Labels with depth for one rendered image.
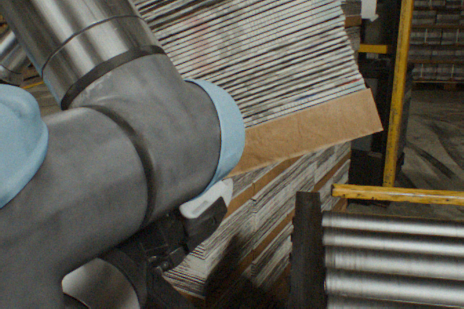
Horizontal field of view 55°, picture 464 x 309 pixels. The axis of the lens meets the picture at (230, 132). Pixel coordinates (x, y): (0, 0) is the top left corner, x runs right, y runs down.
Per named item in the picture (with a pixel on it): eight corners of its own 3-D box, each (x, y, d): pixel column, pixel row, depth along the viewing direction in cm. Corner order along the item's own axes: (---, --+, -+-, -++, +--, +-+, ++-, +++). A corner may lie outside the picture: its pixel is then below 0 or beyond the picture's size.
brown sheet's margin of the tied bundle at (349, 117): (167, 167, 65) (156, 140, 64) (366, 103, 58) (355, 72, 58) (123, 210, 50) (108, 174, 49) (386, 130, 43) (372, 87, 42)
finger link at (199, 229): (233, 194, 42) (170, 248, 35) (239, 209, 42) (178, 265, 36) (198, 198, 45) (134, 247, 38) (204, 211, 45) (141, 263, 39)
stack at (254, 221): (108, 372, 149) (85, 131, 125) (262, 225, 246) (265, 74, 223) (208, 425, 130) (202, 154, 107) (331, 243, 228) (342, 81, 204)
